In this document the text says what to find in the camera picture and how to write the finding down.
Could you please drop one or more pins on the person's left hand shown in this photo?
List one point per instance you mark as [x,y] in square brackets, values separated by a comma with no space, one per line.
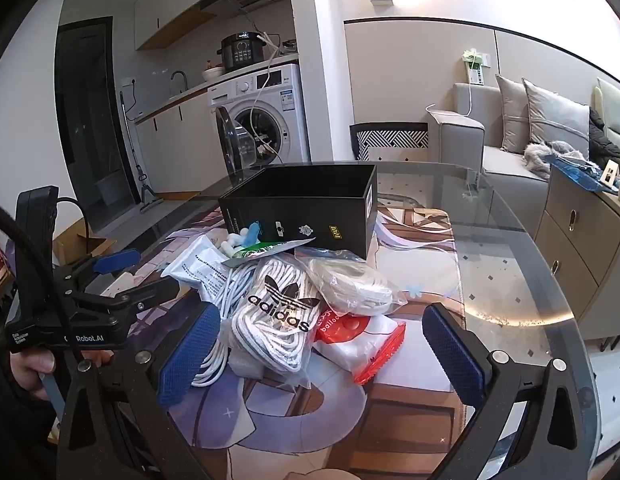
[32,370]

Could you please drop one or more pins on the mop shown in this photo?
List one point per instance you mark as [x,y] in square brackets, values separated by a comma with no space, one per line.
[139,180]

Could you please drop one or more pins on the bag of white laces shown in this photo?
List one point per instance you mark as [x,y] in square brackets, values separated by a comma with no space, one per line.
[280,320]

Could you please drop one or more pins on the blue plastic packet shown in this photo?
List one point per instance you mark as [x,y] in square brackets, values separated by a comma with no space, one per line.
[575,172]

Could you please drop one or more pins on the beige side cabinet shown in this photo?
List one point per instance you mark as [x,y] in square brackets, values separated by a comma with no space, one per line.
[585,240]

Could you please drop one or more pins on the black garment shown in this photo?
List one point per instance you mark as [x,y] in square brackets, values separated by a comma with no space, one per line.
[602,142]

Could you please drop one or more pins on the red and white packet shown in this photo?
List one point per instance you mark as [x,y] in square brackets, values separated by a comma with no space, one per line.
[360,340]

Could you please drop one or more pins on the person's left forearm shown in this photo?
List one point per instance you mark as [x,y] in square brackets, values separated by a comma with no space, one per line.
[14,435]

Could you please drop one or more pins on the black cardboard box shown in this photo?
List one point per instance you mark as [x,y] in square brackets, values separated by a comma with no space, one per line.
[300,215]

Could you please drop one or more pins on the white wall cabinet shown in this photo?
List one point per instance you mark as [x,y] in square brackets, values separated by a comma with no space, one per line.
[159,15]

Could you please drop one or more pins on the clear bag of white items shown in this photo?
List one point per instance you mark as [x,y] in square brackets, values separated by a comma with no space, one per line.
[355,285]

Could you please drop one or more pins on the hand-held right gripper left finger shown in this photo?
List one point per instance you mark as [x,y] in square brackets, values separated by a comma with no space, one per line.
[189,355]

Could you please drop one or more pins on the brown cardboard box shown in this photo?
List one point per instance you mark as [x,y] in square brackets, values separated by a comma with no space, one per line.
[74,245]

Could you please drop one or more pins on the white washing machine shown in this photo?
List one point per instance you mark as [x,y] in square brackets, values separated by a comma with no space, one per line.
[275,110]

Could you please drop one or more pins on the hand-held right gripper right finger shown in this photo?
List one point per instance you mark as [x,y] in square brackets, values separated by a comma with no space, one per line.
[455,355]

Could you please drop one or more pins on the kitchen faucet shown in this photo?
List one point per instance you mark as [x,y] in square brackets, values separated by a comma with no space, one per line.
[178,80]

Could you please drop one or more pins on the green and white packet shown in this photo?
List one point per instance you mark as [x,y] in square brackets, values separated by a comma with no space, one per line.
[262,250]

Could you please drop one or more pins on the grey fur item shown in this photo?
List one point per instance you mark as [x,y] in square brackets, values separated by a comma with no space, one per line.
[550,155]

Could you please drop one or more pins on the grey cushion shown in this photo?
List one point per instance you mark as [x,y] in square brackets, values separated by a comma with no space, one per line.
[557,120]

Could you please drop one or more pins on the grey sofa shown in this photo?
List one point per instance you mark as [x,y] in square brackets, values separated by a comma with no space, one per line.
[500,170]

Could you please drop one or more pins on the dark door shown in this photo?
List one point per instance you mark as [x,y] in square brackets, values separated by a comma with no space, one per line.
[89,120]

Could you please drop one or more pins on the white and blue plush toy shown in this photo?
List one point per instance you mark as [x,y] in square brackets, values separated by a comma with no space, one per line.
[239,240]

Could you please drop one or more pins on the beige cushion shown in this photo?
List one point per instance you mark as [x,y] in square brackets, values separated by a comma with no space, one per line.
[512,115]

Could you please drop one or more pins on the black white patterned chair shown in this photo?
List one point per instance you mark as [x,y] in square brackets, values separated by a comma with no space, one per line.
[390,140]

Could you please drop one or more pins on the black pressure cooker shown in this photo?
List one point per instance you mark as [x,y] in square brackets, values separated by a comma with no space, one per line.
[242,52]

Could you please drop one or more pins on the white kitchen base cabinet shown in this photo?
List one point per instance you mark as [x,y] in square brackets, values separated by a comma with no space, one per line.
[174,145]

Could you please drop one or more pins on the pale green cushion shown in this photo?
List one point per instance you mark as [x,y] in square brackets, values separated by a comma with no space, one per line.
[615,110]

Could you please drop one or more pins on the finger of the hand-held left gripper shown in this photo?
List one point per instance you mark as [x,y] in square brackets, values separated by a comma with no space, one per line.
[149,291]
[117,261]

